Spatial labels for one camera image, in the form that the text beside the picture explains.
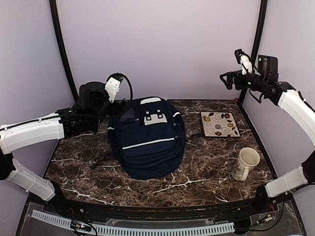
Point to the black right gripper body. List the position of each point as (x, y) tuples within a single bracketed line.
[(239, 84)]

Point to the navy blue student backpack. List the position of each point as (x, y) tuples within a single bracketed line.
[(149, 139)]

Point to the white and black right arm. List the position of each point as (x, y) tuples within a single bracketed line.
[(263, 77)]

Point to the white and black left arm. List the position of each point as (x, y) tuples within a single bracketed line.
[(96, 102)]

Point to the floral patterned notebook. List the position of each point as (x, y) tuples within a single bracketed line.
[(219, 125)]

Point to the cream ceramic mug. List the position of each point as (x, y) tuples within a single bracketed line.
[(247, 160)]

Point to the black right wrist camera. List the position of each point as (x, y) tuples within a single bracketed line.
[(244, 60)]

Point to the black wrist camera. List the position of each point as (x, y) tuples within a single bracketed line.
[(112, 85), (244, 60)]

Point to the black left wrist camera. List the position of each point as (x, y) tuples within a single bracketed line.
[(112, 85)]

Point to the black front table rail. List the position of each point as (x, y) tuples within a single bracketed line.
[(234, 211)]

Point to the black left corner frame post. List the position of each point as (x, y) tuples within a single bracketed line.
[(62, 49)]

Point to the grey slotted cable duct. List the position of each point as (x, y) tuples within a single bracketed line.
[(135, 228)]

